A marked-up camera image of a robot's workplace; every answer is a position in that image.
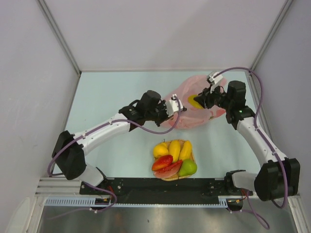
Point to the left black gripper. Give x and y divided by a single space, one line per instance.
162 104

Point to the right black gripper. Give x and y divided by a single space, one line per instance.
205 97

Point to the pink plastic bag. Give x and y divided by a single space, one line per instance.
192 117

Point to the yellow fake pear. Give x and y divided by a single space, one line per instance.
160 150

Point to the yellow fake mango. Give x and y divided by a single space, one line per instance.
174 149

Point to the fake yellow banana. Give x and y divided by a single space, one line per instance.
186 151

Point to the red-orange fake mango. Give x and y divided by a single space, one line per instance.
162 162

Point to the fake watermelon slice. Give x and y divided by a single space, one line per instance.
168 171

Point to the fake green pear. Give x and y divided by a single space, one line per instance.
189 167

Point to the woven bamboo tray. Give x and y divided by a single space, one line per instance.
176 176

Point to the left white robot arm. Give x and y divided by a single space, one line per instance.
71 148

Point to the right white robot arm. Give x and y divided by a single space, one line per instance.
279 175

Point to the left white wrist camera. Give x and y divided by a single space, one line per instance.
174 105

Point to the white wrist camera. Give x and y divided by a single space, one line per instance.
214 79
174 105

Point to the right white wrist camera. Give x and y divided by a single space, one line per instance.
214 79

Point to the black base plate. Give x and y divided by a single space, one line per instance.
188 191

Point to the blue-white cable duct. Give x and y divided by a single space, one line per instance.
100 203

